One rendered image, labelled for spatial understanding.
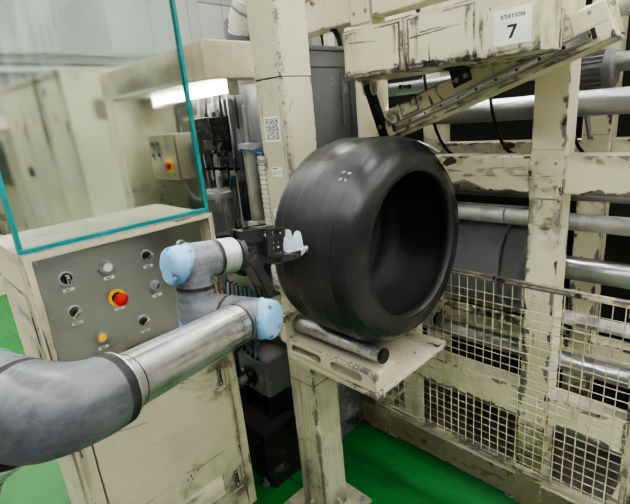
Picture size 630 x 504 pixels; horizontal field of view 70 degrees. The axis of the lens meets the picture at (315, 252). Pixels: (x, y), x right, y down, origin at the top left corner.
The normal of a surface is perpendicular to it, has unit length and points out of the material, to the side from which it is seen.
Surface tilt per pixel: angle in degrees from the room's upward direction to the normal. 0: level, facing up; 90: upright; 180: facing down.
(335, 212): 62
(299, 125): 90
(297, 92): 90
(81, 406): 66
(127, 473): 90
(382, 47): 90
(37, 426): 76
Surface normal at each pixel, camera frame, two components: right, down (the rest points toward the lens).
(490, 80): -0.71, 0.26
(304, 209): -0.66, -0.22
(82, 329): 0.70, 0.15
